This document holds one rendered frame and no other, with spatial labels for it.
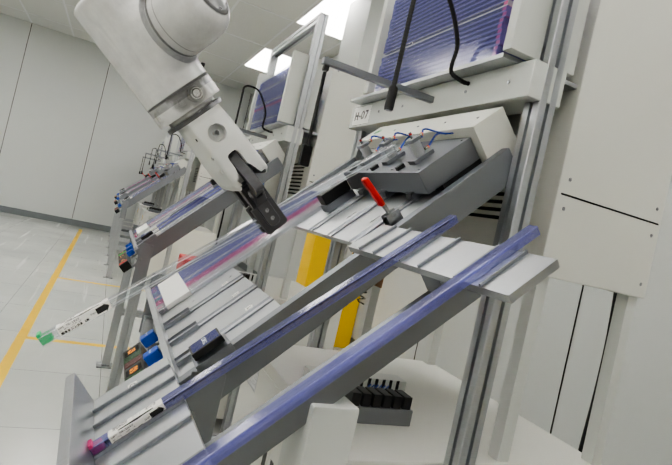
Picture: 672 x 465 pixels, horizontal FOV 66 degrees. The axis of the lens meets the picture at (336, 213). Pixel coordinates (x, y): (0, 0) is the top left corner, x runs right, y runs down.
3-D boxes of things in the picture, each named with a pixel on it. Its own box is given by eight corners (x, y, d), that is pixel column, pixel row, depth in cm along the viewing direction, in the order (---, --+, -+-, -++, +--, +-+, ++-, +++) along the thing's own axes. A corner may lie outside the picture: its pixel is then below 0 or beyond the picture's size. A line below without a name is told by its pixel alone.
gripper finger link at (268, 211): (264, 179, 63) (295, 222, 65) (257, 178, 66) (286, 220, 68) (244, 195, 62) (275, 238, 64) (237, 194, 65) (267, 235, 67)
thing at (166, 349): (193, 412, 80) (167, 377, 78) (158, 309, 141) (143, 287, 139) (200, 407, 80) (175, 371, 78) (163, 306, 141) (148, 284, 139)
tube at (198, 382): (94, 458, 53) (89, 449, 53) (94, 451, 54) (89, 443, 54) (458, 222, 71) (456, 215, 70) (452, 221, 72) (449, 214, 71)
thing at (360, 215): (383, 271, 91) (370, 246, 90) (275, 231, 152) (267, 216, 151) (513, 175, 101) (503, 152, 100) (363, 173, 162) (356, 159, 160)
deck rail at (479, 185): (195, 418, 78) (173, 386, 77) (194, 412, 80) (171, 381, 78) (521, 176, 99) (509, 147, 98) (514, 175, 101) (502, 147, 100)
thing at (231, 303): (191, 394, 80) (180, 378, 79) (157, 298, 140) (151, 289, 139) (293, 321, 85) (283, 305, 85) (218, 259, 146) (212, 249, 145)
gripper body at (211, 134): (223, 84, 59) (279, 165, 63) (205, 95, 68) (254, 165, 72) (168, 122, 57) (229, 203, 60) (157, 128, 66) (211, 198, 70)
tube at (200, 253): (42, 347, 57) (37, 338, 57) (43, 343, 58) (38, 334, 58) (398, 150, 75) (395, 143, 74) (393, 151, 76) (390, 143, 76)
